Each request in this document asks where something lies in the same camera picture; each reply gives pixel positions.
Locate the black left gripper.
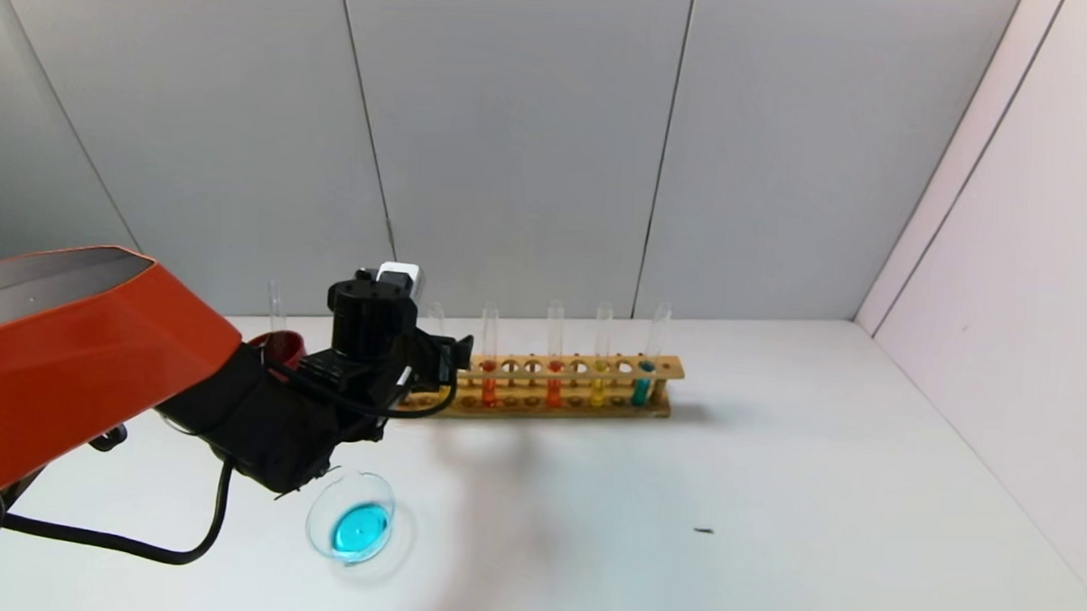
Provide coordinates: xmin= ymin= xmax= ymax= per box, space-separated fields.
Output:
xmin=410 ymin=328 xmax=474 ymax=396

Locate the orange pigment glass test tube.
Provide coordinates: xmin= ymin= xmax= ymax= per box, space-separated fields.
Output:
xmin=480 ymin=301 xmax=502 ymax=409
xmin=544 ymin=299 xmax=567 ymax=409

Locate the wooden test tube rack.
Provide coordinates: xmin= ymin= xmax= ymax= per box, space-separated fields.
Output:
xmin=393 ymin=345 xmax=687 ymax=429

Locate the clear glass beaker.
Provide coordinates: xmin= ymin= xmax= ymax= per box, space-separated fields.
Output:
xmin=305 ymin=469 xmax=401 ymax=570

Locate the dark red plastic cup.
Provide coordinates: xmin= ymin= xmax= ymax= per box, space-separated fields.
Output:
xmin=248 ymin=329 xmax=310 ymax=372

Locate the thin black camera cable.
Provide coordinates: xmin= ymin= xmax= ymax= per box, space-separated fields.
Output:
xmin=264 ymin=359 xmax=458 ymax=423

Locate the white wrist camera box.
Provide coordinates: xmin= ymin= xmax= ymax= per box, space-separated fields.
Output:
xmin=377 ymin=262 xmax=425 ymax=295

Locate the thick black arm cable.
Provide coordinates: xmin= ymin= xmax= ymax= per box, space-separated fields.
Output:
xmin=0 ymin=449 xmax=234 ymax=568

